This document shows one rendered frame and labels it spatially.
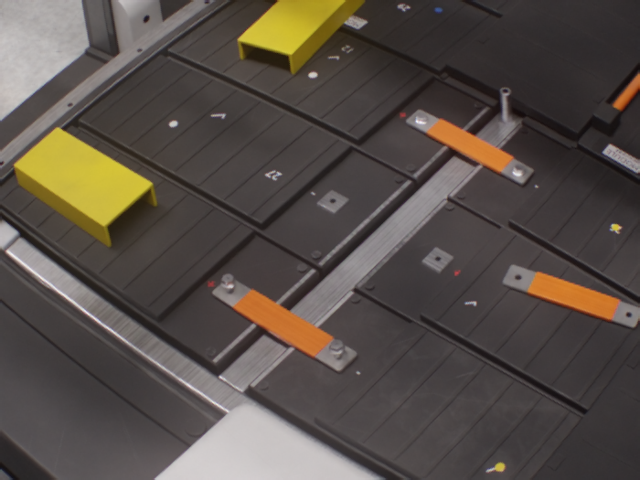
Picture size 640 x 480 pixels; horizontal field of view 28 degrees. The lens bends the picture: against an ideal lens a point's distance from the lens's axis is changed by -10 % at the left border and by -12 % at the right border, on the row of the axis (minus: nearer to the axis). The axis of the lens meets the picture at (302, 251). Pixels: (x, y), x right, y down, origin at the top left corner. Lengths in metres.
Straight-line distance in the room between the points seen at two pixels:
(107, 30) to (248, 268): 0.54
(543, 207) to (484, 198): 0.07
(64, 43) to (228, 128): 1.94
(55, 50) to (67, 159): 1.94
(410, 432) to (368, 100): 0.43
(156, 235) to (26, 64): 2.02
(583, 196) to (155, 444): 0.53
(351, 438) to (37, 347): 0.28
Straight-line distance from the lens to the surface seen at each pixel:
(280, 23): 1.55
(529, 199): 1.37
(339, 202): 1.38
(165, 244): 1.36
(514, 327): 1.26
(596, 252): 1.32
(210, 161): 1.43
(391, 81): 1.50
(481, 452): 1.17
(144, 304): 1.31
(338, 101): 1.48
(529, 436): 1.18
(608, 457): 1.16
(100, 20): 1.77
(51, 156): 1.44
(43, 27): 3.47
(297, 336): 1.27
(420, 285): 1.31
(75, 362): 1.15
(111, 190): 1.38
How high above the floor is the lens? 1.97
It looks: 47 degrees down
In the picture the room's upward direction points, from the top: 8 degrees counter-clockwise
